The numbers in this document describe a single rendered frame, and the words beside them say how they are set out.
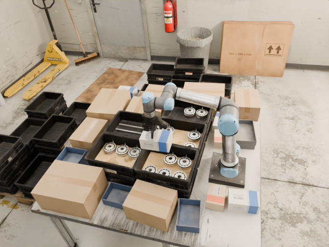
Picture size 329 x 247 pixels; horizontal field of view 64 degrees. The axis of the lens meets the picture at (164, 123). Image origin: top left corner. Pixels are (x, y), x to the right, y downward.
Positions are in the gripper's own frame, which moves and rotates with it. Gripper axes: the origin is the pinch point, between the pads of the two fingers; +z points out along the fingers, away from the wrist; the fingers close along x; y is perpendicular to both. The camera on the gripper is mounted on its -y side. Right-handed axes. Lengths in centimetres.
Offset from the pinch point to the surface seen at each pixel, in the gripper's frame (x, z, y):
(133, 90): -96, 31, 57
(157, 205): 35.0, 24.8, -8.4
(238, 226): 29, 41, -60
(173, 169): 2.8, 27.8, -10.8
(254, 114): -79, 33, -68
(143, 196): 31.0, 24.7, 2.2
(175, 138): -29.7, 27.8, -5.1
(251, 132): -57, 36, -66
